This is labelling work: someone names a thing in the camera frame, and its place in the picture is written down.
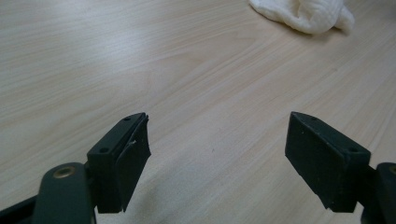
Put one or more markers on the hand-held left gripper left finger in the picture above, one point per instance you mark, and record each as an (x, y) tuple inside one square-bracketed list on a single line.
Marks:
[(115, 165)]

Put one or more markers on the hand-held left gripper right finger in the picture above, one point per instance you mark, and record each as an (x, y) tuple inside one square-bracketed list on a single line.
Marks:
[(323, 161)]

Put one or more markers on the white cotton towel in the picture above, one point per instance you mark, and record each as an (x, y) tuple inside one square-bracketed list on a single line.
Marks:
[(306, 15)]

